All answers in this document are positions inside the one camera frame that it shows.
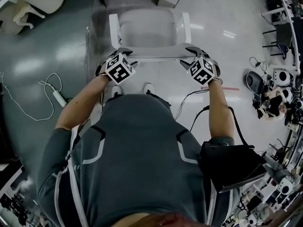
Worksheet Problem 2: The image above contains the white mesh chair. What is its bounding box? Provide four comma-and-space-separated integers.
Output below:
108, 8, 192, 63

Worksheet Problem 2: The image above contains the thick black cable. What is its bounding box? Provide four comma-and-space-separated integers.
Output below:
189, 105, 210, 132

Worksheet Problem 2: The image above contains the person's right white shoe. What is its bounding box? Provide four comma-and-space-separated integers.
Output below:
143, 83, 156, 96

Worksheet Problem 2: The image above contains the black dome shell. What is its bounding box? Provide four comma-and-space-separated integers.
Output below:
246, 71, 265, 95

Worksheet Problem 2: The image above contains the black floor cable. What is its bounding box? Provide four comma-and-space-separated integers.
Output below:
250, 57, 268, 74

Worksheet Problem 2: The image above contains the long white workbench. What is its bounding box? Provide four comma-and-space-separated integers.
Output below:
261, 0, 303, 73

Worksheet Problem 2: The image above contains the thin black right gripper cable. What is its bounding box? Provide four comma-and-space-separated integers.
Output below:
175, 88, 209, 120

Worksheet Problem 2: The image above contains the person's right leg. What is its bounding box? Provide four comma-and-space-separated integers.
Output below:
148, 92, 171, 106

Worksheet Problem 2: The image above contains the person's left forearm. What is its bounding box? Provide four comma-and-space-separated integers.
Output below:
55, 76, 112, 131

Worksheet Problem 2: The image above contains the black shoulder bag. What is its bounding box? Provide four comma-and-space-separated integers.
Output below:
200, 106, 267, 193

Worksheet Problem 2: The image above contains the person's face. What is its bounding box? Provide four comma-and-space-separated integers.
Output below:
118, 211, 197, 227

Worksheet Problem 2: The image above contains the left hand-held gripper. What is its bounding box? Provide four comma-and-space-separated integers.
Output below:
95, 47, 140, 85

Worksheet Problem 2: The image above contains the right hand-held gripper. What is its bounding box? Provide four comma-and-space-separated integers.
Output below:
179, 45, 223, 85

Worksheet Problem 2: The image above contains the white power strip with cable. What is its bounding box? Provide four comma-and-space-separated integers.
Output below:
0, 72, 62, 122

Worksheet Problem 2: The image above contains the white robot head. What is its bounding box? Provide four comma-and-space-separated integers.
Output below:
273, 69, 294, 87
278, 176, 294, 195
280, 87, 294, 101

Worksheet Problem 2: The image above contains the cream ornate stool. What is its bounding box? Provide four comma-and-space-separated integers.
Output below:
13, 2, 45, 29

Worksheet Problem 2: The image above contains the person's grey shirt torso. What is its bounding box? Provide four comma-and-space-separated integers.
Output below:
36, 93, 242, 227

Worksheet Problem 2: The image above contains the person's right forearm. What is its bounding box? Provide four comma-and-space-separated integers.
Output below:
207, 78, 235, 138

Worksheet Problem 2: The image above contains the white metal rack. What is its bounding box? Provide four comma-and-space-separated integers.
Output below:
0, 164, 31, 224

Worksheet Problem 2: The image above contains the black side chair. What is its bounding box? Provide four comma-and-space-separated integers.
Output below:
262, 22, 294, 60

